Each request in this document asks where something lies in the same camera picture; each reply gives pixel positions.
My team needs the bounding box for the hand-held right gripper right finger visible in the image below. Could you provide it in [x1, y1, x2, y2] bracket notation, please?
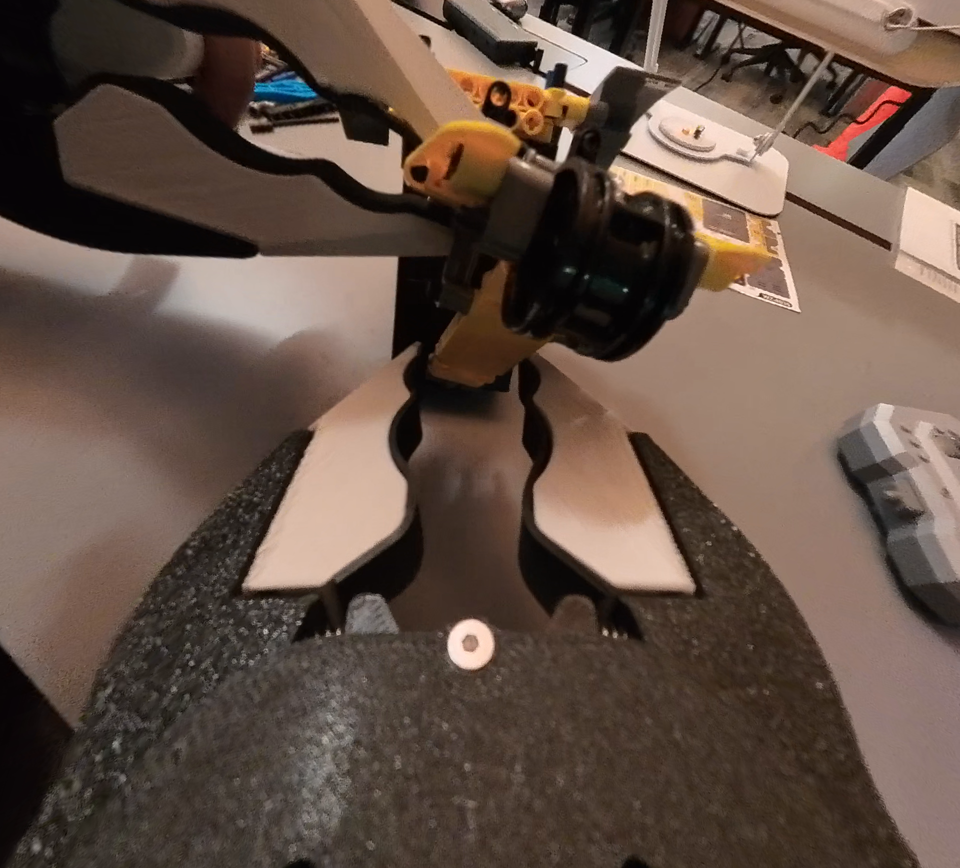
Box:
[517, 356, 699, 598]

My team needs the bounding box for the person's left hand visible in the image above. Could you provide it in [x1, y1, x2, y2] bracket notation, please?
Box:
[193, 34, 255, 133]

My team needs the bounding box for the pile of toy bricks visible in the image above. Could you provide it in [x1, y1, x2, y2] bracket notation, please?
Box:
[251, 54, 340, 134]

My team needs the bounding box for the grey toy control hub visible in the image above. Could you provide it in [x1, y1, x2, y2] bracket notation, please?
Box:
[836, 403, 960, 631]

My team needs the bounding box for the black power adapter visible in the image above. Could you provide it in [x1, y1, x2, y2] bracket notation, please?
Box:
[442, 0, 543, 64]

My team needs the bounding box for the printed paper sheet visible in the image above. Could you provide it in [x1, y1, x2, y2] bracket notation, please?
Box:
[896, 187, 960, 303]

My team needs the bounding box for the yellow toy brick assembly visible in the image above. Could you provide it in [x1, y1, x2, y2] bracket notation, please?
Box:
[403, 118, 712, 391]

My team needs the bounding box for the white book stand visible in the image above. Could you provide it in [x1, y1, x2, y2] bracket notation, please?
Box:
[615, 0, 922, 217]

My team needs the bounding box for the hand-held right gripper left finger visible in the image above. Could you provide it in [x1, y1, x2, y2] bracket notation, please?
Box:
[241, 343, 427, 598]

